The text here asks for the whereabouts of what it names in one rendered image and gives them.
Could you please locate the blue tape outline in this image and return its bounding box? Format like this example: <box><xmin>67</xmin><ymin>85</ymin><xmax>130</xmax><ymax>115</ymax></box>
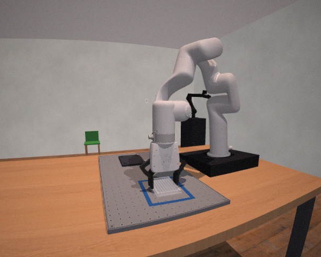
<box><xmin>138</xmin><ymin>180</ymin><xmax>195</xmax><ymax>206</ymax></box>

